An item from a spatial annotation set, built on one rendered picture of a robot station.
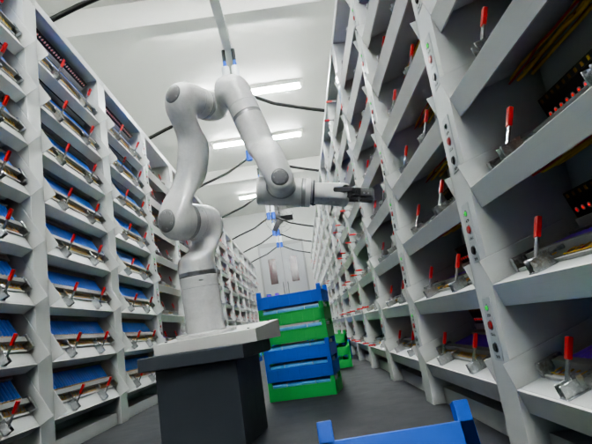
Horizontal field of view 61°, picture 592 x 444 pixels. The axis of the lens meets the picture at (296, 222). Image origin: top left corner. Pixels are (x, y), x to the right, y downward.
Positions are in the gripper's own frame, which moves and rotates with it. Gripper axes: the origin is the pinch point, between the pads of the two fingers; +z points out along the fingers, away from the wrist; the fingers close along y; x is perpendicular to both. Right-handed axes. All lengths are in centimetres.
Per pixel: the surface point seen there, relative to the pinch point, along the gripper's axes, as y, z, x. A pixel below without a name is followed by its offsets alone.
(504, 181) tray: 57, 17, -11
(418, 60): 27.7, 8.8, 27.2
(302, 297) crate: -86, -17, -25
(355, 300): -237, 21, -18
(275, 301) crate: -89, -30, -28
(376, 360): -167, 28, -56
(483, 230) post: 43.1, 17.9, -17.5
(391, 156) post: -27.1, 11.6, 21.7
